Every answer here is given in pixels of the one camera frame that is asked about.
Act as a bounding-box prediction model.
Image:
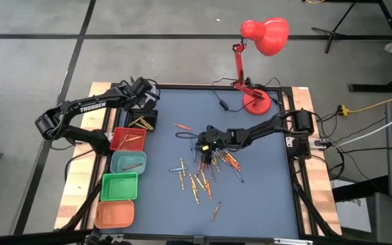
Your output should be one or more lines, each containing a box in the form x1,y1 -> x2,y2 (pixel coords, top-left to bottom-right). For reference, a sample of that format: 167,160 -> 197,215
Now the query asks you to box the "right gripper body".
197,125 -> 233,154

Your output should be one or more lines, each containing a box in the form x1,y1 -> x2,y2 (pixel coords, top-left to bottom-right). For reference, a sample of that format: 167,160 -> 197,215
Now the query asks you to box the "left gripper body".
125,76 -> 154,103

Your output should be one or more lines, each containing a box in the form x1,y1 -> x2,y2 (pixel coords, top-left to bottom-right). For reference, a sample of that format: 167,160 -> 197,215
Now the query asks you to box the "black mesh basket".
125,108 -> 159,133

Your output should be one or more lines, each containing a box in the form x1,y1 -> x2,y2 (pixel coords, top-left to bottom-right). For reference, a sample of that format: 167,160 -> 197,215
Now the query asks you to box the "red mesh basket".
109,127 -> 148,152

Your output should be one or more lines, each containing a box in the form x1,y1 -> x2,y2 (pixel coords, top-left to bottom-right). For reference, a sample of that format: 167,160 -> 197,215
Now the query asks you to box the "teal plastic basket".
110,150 -> 148,176

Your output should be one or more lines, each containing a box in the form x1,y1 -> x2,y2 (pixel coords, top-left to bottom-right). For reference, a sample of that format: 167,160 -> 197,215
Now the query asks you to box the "green mesh basket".
100,171 -> 139,202

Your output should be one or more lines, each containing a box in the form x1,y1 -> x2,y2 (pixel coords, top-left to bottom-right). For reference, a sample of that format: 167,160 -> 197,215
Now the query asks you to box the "wooden table side board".
53,81 -> 112,231
290,86 -> 342,236

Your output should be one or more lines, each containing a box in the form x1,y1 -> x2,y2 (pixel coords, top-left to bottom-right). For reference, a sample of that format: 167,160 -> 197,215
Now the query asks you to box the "orange plastic basket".
94,199 -> 135,229

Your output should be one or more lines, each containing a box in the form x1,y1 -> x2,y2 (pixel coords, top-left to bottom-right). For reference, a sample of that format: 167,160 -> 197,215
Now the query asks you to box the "red desk lamp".
231,16 -> 291,116

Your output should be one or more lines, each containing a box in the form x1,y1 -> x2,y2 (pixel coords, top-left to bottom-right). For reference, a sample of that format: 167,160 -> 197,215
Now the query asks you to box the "black tripod stand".
310,0 -> 392,54

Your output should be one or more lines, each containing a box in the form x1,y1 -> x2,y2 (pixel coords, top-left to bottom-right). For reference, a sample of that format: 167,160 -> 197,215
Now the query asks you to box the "black table leg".
348,65 -> 392,94

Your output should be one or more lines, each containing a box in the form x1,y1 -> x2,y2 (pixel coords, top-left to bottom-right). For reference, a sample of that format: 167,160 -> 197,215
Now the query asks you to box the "grey bin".
365,192 -> 392,245

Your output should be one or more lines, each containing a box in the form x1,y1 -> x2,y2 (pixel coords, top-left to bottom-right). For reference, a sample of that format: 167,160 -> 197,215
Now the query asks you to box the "black aluminium table frame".
80,82 -> 319,245

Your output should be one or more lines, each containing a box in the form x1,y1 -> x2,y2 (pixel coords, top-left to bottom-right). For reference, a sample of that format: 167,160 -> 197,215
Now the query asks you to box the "black cable loop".
174,131 -> 202,141

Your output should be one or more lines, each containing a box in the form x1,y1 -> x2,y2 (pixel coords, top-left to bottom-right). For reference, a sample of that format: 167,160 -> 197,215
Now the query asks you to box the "black lamp power cord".
211,76 -> 282,114

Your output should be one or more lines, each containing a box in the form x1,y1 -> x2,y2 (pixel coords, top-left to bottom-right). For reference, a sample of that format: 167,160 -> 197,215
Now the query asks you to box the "silver metal bracket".
273,238 -> 315,245

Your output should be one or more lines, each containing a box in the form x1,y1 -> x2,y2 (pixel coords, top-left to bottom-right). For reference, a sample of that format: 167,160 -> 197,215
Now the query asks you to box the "yellow extension cord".
337,90 -> 392,116

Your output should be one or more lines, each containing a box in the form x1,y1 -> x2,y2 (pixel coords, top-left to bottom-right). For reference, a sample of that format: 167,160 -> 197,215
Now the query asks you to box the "white cable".
331,108 -> 392,150

